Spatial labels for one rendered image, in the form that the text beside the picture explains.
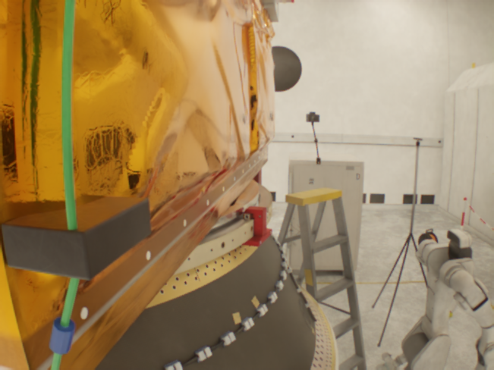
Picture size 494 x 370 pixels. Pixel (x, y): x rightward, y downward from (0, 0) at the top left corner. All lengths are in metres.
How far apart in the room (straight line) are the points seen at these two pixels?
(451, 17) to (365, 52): 2.41
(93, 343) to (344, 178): 4.24
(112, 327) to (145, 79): 0.25
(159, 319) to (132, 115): 0.52
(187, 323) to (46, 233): 0.62
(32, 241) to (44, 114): 0.09
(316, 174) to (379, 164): 4.38
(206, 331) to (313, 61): 7.95
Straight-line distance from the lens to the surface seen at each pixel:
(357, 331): 2.75
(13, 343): 0.29
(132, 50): 0.34
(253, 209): 0.98
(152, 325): 0.77
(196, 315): 0.83
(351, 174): 4.50
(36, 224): 0.24
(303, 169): 4.43
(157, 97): 0.38
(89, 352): 0.37
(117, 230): 0.24
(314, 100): 8.42
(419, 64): 9.04
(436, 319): 1.65
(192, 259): 0.78
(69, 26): 0.22
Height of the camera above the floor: 1.97
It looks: 10 degrees down
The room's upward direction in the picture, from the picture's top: straight up
